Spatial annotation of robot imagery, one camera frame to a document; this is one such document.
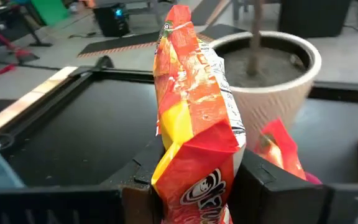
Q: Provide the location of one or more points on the red metal stand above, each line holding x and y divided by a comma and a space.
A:
14, 46

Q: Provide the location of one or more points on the green board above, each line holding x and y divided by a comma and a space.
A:
50, 11

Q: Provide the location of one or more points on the black computer tower blue light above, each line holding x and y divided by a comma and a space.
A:
109, 21

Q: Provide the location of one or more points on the orange chicken ramen pack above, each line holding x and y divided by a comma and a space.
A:
278, 149
197, 109

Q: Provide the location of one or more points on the pink plastic bin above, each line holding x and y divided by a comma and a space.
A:
313, 179

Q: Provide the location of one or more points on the white ribbed plant pot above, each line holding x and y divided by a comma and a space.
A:
269, 102

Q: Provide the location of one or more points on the black frame clamp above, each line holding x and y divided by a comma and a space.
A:
104, 62

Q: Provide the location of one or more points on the black cabinet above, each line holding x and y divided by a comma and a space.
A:
314, 17

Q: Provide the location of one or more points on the green leafy potted tree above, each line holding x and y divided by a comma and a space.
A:
255, 37

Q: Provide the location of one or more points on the red floor tool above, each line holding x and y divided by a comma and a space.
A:
5, 69

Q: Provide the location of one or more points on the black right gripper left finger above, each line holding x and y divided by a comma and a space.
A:
135, 177

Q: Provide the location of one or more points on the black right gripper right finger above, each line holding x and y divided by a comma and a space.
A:
259, 193

